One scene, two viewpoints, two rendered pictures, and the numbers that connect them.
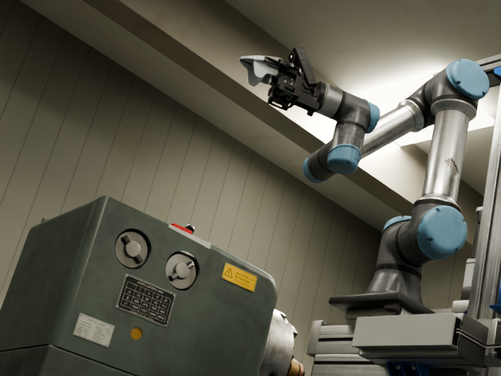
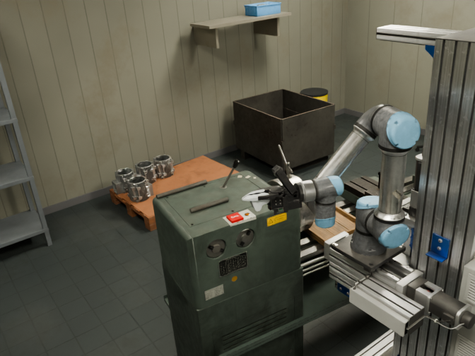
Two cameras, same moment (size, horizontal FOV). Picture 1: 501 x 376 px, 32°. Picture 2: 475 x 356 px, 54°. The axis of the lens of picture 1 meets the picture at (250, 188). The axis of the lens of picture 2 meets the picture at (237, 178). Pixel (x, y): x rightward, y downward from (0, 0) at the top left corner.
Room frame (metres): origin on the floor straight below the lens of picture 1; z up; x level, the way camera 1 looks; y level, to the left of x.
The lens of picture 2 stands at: (0.38, 0.03, 2.34)
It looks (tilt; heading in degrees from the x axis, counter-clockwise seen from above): 26 degrees down; 3
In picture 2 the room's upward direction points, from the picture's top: 4 degrees counter-clockwise
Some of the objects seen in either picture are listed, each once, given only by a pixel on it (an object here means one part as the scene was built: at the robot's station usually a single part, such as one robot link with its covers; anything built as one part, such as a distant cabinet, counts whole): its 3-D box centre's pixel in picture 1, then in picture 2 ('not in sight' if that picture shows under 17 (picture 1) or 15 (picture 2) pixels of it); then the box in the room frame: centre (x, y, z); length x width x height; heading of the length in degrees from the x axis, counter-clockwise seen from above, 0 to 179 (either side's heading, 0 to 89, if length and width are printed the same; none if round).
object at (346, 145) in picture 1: (342, 151); (323, 210); (1.90, -0.19, 1.46); 0.11 x 0.08 x 0.11; 16
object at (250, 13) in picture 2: not in sight; (262, 8); (6.01, -0.09, 1.74); 0.36 x 0.25 x 0.12; 127
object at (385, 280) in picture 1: (395, 291); (368, 236); (2.08, -0.41, 1.21); 0.15 x 0.15 x 0.10
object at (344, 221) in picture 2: not in sight; (325, 221); (2.75, -0.33, 0.89); 0.36 x 0.30 x 0.04; 30
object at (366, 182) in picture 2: not in sight; (378, 194); (2.93, -0.68, 0.95); 0.43 x 0.18 x 0.04; 30
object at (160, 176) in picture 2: not in sight; (179, 180); (4.88, 0.91, 0.18); 1.28 x 0.92 x 0.36; 127
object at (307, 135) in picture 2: not in sight; (283, 131); (5.72, -0.26, 0.36); 1.02 x 0.84 x 0.72; 37
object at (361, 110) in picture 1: (354, 113); (326, 188); (1.88, -0.20, 1.56); 0.11 x 0.08 x 0.09; 106
